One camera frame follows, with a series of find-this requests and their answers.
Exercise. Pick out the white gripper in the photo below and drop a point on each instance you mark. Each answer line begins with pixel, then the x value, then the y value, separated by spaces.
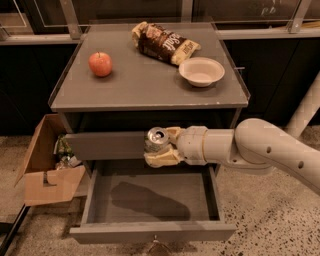
pixel 190 144

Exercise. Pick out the silver green 7up can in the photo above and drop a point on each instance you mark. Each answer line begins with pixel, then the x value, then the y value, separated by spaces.
pixel 156 139

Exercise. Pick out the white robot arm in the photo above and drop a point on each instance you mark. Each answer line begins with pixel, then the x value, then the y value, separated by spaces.
pixel 255 146

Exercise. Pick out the closed grey top drawer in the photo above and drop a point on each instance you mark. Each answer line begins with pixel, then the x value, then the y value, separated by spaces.
pixel 106 145

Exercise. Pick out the open grey middle drawer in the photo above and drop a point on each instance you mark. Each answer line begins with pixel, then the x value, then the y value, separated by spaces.
pixel 130 202

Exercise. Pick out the grey drawer cabinet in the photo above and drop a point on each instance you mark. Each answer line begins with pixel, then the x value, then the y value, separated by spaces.
pixel 141 92

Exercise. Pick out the brass middle drawer knob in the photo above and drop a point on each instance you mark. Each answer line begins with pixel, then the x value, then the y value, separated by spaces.
pixel 155 239

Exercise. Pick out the white paper bowl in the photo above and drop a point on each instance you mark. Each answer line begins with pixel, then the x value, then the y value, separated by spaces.
pixel 201 71

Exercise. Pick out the red apple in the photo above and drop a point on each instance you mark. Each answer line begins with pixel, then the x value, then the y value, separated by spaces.
pixel 100 64

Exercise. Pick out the green items in box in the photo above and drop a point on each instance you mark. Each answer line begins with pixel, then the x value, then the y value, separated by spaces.
pixel 64 155

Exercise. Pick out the brown chip bag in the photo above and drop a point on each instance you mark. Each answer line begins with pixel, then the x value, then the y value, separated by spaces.
pixel 160 43

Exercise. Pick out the brown cardboard box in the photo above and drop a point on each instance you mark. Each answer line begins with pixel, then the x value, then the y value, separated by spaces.
pixel 43 183

